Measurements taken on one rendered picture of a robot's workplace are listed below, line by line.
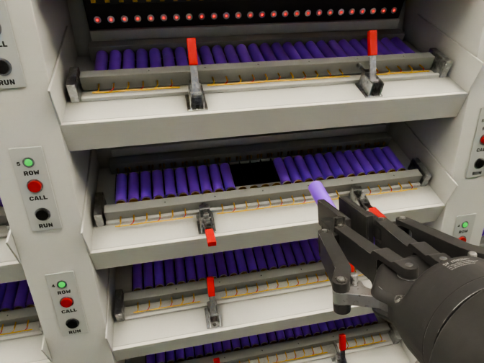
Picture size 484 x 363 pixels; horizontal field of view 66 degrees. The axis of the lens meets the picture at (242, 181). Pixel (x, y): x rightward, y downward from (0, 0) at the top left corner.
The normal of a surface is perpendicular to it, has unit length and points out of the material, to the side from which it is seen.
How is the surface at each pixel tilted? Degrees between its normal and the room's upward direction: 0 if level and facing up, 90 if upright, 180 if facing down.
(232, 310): 22
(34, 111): 90
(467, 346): 59
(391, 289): 10
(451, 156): 90
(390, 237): 93
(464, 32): 90
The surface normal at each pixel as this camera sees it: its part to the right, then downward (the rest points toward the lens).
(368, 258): -0.97, 0.15
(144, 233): 0.04, -0.71
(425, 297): -0.84, -0.48
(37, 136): 0.21, 0.38
